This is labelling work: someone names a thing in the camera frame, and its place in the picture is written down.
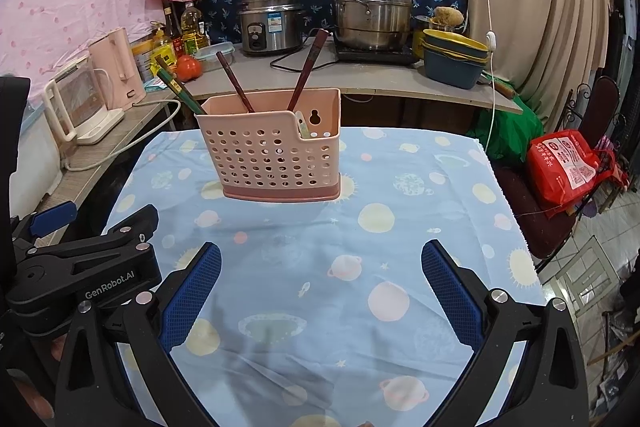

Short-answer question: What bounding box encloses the glass electric kettle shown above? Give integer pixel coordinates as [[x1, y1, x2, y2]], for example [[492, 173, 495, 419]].
[[42, 59, 126, 146]]

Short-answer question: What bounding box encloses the grey wooden side shelf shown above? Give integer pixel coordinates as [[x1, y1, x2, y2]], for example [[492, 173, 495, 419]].
[[35, 99, 183, 233]]

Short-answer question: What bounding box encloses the blue bowl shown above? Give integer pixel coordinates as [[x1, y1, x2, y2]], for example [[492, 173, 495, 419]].
[[424, 47, 486, 90]]

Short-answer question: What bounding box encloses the green plastic bag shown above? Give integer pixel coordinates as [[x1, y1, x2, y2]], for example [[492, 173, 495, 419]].
[[472, 104, 543, 165]]

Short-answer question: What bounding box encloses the silver rice cooker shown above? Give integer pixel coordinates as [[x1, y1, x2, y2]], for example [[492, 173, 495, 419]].
[[237, 0, 308, 56]]

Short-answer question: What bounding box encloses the red plastic bag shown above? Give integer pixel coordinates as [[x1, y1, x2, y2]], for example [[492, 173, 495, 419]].
[[525, 130, 618, 218]]

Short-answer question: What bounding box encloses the red tomato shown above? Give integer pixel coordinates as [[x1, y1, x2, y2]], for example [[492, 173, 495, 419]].
[[176, 55, 202, 82]]

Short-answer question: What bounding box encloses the black power cable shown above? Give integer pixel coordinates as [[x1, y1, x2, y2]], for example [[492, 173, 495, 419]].
[[270, 47, 336, 72]]

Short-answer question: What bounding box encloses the pink electric kettle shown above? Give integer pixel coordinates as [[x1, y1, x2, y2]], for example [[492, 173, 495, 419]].
[[89, 27, 147, 110]]

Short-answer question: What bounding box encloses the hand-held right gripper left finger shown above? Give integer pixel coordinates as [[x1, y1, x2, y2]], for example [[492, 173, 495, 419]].
[[52, 241, 223, 427]]

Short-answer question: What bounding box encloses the green chopstick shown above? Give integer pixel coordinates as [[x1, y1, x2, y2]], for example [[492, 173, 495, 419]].
[[159, 57, 208, 115]]

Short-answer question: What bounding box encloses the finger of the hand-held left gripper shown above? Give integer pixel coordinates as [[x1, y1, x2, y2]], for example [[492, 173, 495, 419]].
[[27, 204, 161, 267], [10, 201, 78, 250]]

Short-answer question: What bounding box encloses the blue planet print tablecloth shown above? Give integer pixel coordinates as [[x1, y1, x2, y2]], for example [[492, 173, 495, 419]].
[[102, 124, 548, 427]]

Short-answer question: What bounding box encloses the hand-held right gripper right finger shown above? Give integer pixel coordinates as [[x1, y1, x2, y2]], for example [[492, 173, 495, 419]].
[[421, 239, 591, 427]]

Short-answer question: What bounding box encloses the dark sauce bottle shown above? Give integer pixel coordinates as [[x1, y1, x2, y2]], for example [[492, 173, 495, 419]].
[[162, 7, 183, 55]]

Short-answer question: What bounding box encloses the clear cooking oil bottle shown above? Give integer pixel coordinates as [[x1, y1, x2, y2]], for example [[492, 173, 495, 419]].
[[180, 2, 211, 58]]

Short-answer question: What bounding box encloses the black induction cooker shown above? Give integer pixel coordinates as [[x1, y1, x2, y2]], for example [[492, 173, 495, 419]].
[[332, 39, 421, 66]]

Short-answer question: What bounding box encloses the dark metal chair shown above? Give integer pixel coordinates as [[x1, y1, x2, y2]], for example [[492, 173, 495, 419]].
[[492, 76, 621, 260]]

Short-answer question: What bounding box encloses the person's left hand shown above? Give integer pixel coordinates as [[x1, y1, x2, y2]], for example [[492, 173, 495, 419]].
[[20, 338, 66, 420]]

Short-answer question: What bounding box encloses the clear lidded food container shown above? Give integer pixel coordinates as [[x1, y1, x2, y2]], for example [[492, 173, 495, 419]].
[[194, 42, 236, 62]]

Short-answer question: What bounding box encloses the maroon chopstick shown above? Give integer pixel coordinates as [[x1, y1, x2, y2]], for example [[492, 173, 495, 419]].
[[215, 51, 254, 114], [286, 32, 323, 112]]

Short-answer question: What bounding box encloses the yellow bowl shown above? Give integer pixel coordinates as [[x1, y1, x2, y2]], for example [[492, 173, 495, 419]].
[[422, 28, 490, 60]]

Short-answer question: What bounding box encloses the beige curtain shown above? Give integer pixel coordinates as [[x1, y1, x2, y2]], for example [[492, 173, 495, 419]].
[[422, 0, 616, 132]]

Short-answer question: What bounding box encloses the pink perforated utensil basket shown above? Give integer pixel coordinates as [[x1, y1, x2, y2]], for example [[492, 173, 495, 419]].
[[195, 88, 342, 202]]

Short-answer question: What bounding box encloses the tan loofah sponge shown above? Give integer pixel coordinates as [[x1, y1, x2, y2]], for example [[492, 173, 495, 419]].
[[430, 6, 467, 30]]

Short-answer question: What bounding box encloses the yellow label bottle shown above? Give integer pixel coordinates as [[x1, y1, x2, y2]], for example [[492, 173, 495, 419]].
[[150, 24, 176, 72]]

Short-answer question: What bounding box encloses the white kettle cord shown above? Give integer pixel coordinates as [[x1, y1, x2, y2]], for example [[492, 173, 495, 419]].
[[65, 99, 182, 172]]

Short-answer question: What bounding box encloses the steel steamer pot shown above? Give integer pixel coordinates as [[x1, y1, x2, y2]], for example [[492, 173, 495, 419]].
[[331, 0, 432, 50]]

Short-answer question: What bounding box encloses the yellow tin can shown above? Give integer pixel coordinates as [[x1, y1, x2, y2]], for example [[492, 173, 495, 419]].
[[131, 34, 161, 82]]

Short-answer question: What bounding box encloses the grey counter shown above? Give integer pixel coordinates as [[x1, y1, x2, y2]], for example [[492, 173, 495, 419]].
[[182, 42, 524, 115]]

